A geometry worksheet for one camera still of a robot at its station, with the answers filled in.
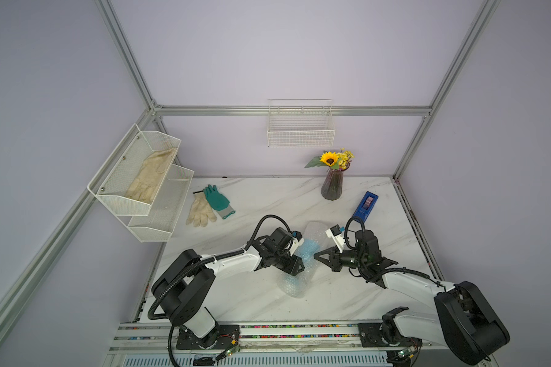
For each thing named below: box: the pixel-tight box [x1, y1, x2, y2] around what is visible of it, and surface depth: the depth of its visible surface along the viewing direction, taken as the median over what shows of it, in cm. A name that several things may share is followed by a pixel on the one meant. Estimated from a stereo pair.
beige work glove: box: [185, 191, 218, 228], surface depth 109 cm
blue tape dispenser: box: [352, 191, 379, 223], surface depth 105 cm
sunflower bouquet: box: [303, 147, 356, 171], surface depth 97 cm
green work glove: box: [203, 184, 236, 220], surface depth 112 cm
